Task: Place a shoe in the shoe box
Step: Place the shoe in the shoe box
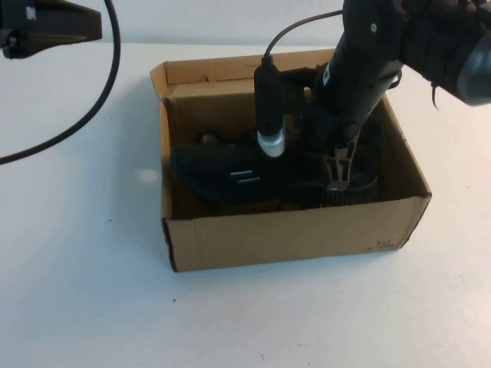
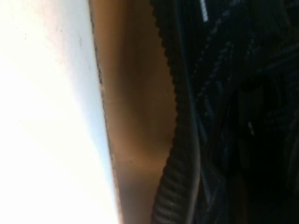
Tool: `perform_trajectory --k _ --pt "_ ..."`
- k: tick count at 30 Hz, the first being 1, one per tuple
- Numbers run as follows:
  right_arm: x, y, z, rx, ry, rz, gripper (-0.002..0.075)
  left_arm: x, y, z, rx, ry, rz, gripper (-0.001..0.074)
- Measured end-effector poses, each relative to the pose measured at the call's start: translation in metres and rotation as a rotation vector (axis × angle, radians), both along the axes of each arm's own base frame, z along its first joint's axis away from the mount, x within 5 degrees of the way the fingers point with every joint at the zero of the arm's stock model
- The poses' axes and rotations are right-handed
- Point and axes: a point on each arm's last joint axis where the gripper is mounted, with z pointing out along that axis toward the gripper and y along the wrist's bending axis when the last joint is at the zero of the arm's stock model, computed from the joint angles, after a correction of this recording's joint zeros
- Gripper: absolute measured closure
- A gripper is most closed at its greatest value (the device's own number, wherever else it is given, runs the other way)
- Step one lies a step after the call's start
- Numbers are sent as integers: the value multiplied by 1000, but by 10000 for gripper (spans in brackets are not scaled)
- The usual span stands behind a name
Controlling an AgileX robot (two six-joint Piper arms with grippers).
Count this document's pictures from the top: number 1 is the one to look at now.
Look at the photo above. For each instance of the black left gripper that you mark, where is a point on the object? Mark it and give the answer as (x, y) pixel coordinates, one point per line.
(11, 19)

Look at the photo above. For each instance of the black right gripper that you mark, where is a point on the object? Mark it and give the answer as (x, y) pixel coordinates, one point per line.
(356, 88)

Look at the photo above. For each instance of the black sneaker white tongue label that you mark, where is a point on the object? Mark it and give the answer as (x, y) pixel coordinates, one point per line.
(209, 138)
(207, 172)

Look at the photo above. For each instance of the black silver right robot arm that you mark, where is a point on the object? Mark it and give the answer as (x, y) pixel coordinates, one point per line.
(433, 38)

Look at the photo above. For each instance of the brown cardboard shoe box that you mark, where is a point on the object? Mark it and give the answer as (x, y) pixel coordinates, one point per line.
(268, 241)

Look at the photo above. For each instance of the black zip tie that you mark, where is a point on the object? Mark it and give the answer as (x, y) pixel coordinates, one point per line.
(433, 96)

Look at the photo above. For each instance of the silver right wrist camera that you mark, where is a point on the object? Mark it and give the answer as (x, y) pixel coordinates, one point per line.
(270, 145)

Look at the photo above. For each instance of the black right camera bracket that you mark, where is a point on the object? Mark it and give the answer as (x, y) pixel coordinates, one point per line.
(266, 96)

